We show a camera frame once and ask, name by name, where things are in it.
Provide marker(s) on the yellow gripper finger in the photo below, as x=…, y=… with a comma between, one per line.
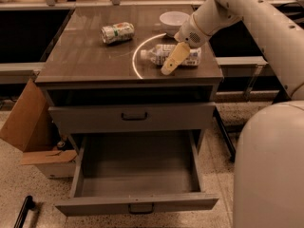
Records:
x=180, y=52

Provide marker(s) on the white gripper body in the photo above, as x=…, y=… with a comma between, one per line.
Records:
x=189, y=33

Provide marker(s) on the clear plastic water bottle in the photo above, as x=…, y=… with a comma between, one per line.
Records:
x=159, y=53

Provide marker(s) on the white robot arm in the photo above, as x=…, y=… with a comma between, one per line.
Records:
x=269, y=163

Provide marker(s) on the closed grey upper drawer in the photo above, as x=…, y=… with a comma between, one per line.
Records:
x=107, y=118

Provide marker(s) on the grey drawer cabinet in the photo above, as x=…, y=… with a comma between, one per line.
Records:
x=82, y=70

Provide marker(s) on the open grey middle drawer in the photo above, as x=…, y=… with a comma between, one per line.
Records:
x=114, y=170

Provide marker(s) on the white bowl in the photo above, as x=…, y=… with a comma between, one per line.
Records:
x=171, y=21

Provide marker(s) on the crushed green white can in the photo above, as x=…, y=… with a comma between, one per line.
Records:
x=117, y=33

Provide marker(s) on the brown cardboard box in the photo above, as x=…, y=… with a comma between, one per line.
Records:
x=30, y=129

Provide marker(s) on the black bar on floor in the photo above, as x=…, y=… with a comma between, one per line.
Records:
x=27, y=205

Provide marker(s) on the black drawer handle lower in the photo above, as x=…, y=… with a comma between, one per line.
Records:
x=141, y=208

